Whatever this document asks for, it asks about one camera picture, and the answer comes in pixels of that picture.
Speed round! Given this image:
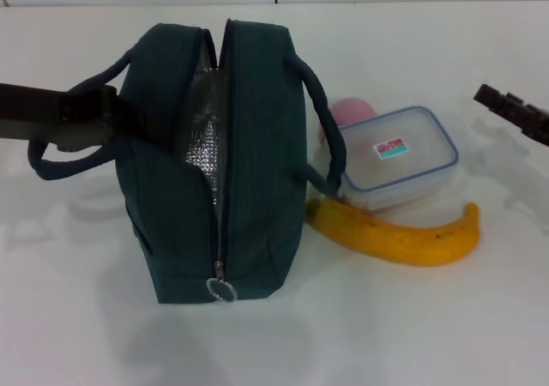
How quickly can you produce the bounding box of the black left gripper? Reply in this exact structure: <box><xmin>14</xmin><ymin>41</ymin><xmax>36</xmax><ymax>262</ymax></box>
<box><xmin>0</xmin><ymin>83</ymin><xmax>177</xmax><ymax>152</ymax></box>

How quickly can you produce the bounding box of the clear blue-rimmed food container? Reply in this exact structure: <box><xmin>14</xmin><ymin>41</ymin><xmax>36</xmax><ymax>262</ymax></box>
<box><xmin>336</xmin><ymin>106</ymin><xmax>459</xmax><ymax>214</ymax></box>

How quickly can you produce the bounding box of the dark teal insulated lunch bag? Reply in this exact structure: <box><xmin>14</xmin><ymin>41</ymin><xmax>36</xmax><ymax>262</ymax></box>
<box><xmin>26</xmin><ymin>16</ymin><xmax>347</xmax><ymax>305</ymax></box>

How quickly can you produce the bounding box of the pink peach toy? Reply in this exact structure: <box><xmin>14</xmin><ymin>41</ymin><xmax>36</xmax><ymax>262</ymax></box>
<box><xmin>317</xmin><ymin>97</ymin><xmax>377</xmax><ymax>145</ymax></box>

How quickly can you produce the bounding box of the yellow banana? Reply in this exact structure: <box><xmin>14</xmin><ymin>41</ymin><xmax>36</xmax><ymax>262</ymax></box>
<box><xmin>306</xmin><ymin>196</ymin><xmax>480</xmax><ymax>268</ymax></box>

